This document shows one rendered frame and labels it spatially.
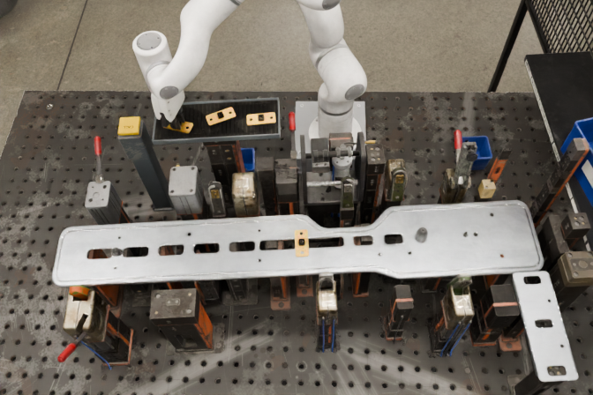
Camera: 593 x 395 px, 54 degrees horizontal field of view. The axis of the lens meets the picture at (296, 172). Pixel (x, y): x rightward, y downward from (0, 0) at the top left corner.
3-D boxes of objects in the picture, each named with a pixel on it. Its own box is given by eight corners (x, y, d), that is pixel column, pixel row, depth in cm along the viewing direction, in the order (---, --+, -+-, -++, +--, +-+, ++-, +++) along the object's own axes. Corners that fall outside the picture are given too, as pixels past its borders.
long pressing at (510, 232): (48, 297, 162) (46, 294, 161) (62, 225, 174) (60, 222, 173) (546, 272, 161) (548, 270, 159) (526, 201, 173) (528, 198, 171)
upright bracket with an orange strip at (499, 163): (463, 233, 199) (501, 151, 157) (462, 229, 200) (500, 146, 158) (472, 233, 199) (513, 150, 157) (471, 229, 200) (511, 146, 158)
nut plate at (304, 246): (309, 256, 164) (309, 254, 163) (296, 257, 164) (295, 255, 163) (307, 229, 169) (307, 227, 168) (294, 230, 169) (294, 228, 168)
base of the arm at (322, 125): (306, 115, 216) (304, 82, 200) (357, 110, 216) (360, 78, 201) (311, 158, 206) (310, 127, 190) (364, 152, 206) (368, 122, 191)
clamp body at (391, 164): (373, 242, 199) (384, 185, 168) (370, 212, 205) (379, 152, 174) (401, 240, 199) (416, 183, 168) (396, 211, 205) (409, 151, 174)
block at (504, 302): (468, 349, 179) (491, 320, 155) (461, 314, 185) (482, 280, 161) (499, 347, 179) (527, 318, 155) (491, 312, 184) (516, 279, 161)
